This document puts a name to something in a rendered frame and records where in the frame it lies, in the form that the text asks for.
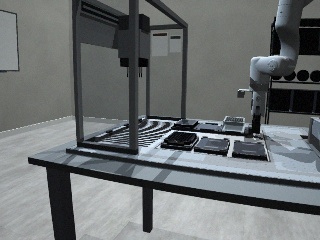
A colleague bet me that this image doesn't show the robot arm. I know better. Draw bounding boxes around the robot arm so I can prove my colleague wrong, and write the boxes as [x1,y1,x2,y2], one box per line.
[237,0,314,98]

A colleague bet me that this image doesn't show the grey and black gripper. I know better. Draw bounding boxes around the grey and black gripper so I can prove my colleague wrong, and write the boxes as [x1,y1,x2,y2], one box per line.
[251,91,268,134]

